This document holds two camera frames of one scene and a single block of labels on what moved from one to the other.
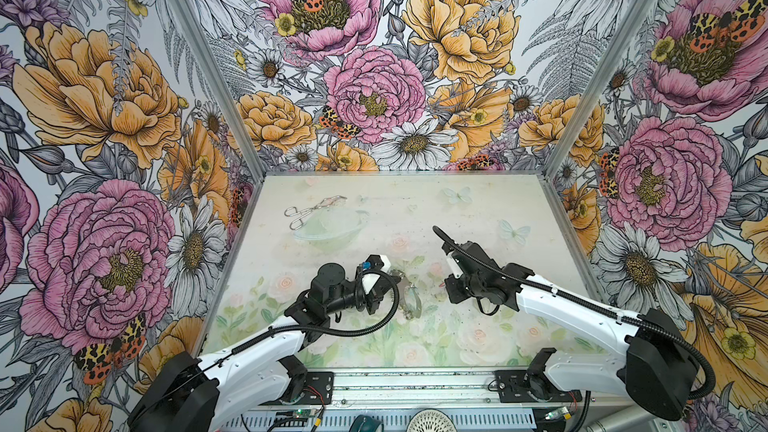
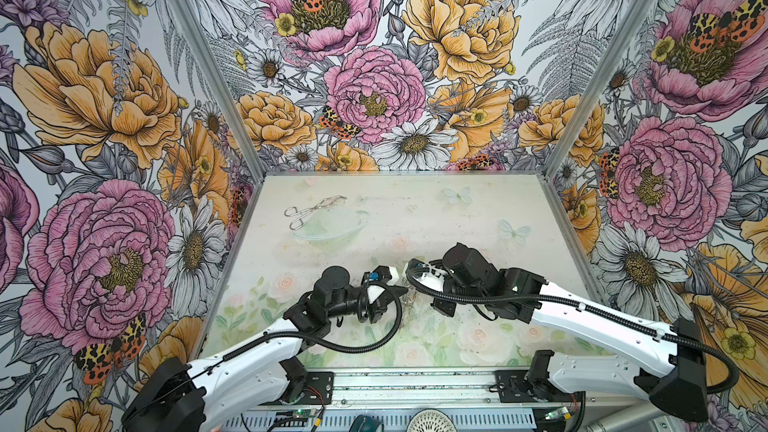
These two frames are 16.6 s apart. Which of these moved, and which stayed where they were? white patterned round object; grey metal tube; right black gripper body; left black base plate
Moved: right black gripper body
Stayed: grey metal tube; white patterned round object; left black base plate
